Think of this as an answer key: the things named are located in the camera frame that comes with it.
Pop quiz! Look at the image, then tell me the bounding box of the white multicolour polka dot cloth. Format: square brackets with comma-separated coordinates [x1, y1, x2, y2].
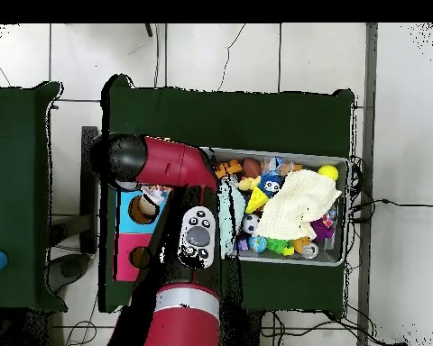
[141, 184, 172, 205]

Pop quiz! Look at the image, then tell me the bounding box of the black and white soccer ball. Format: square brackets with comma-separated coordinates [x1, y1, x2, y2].
[242, 214, 261, 234]

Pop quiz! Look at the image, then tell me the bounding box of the wooden box with three holes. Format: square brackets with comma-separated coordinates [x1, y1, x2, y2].
[112, 185, 174, 284]

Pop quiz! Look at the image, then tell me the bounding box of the cream waffle cloth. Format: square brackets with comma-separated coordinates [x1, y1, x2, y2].
[255, 168, 343, 241]

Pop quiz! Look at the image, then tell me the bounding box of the black floor cable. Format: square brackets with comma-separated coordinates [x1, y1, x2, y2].
[349, 197, 433, 212]

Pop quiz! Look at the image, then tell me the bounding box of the black upright panel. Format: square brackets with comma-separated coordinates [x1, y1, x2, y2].
[79, 125, 99, 255]

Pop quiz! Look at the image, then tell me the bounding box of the dark green table cloth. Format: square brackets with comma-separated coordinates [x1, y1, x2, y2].
[98, 73, 356, 318]
[0, 80, 68, 313]

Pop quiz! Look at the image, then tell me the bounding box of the yellow plush duck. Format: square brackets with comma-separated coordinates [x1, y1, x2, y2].
[237, 175, 262, 193]

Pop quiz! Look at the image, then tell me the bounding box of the yellow plastic ball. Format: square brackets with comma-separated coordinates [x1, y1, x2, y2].
[317, 164, 340, 182]

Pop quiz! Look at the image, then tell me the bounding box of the mint green waffle cloth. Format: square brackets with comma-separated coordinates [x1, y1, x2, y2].
[217, 178, 247, 255]

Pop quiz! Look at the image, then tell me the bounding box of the blue globe ball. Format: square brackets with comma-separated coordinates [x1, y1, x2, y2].
[247, 234, 268, 254]

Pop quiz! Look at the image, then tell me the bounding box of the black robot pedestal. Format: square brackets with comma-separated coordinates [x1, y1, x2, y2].
[219, 309, 263, 346]

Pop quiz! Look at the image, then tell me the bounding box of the yellow cheese wedge toy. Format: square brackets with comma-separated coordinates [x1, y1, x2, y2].
[244, 186, 271, 215]

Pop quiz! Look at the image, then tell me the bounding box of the blue spiky toy with eyes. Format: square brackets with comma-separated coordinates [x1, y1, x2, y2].
[257, 171, 285, 197]

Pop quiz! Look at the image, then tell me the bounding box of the silver wire mesh bin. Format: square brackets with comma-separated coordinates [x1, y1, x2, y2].
[201, 145, 351, 268]

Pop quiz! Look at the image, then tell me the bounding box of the dark grey floor base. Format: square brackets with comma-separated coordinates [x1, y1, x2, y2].
[44, 252, 92, 294]

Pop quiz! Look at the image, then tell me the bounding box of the orange plastic building block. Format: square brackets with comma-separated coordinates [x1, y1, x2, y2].
[214, 159, 244, 180]

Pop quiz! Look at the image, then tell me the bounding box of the brown toy basketball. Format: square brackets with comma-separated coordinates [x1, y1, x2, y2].
[242, 157, 263, 179]

